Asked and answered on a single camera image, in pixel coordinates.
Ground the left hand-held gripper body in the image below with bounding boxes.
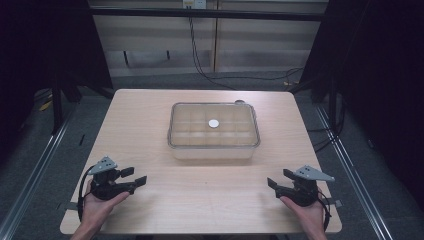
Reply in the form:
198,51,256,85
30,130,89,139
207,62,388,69
87,155,136,202

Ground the person's left hand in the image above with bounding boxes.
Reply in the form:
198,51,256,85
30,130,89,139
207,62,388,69
80,179,131,233

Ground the yellow floor piece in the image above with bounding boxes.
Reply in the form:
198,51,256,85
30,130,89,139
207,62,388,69
38,99,54,112

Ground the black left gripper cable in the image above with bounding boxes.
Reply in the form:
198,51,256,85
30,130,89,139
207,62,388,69
76,165,97,223

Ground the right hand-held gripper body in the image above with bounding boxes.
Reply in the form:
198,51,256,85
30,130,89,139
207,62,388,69
275,165,336,207

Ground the black stand leg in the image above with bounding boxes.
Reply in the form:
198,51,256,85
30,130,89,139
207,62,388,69
50,78,65,135
327,78,338,129

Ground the thin black floor cable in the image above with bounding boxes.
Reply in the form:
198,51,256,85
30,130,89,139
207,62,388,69
306,109,346,154

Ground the white wall socket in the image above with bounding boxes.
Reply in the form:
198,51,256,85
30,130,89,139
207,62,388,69
182,0,208,10

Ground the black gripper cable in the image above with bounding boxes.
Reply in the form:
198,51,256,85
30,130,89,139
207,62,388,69
316,190,333,233
76,165,97,223

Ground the metal floor rail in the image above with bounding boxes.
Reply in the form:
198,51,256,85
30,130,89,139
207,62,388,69
0,108,77,240
314,104,396,240

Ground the person's right hand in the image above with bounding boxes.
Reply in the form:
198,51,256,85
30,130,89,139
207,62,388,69
279,189,330,234

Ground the black curtain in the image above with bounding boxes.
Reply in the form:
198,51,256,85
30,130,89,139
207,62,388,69
0,0,114,164
293,0,424,204

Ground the clear plastic container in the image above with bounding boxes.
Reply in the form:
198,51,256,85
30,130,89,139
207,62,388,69
167,101,262,150

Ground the long black floor cable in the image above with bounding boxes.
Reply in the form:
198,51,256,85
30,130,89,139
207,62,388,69
188,16,305,91

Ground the black horizontal bar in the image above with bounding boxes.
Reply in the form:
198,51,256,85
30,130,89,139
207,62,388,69
89,7,327,22

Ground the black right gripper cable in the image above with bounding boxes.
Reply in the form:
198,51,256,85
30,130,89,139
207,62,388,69
316,190,333,233

